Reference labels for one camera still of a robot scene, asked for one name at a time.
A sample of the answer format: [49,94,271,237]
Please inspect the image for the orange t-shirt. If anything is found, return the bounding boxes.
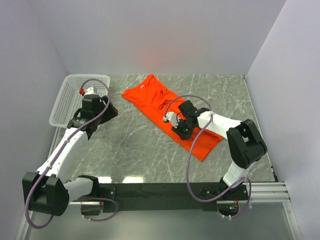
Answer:
[122,74,223,162]

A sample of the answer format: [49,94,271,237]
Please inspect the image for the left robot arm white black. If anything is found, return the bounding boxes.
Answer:
[22,93,118,216]

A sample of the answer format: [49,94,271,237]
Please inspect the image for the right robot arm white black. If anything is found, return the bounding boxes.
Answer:
[163,100,268,202]

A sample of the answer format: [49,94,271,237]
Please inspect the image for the white perforated plastic basket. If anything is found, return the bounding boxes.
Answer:
[48,74,111,129]

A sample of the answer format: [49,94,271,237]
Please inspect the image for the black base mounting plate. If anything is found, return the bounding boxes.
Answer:
[70,181,251,216]

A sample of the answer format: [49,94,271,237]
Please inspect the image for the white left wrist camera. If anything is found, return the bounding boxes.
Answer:
[79,86,98,97]

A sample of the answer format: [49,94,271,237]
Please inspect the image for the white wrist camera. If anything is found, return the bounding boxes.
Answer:
[79,86,98,97]
[163,112,179,128]

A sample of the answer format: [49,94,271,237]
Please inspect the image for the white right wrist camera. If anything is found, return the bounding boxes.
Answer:
[163,112,179,128]

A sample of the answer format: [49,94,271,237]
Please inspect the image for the aluminium frame rail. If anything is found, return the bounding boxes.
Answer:
[250,182,291,203]

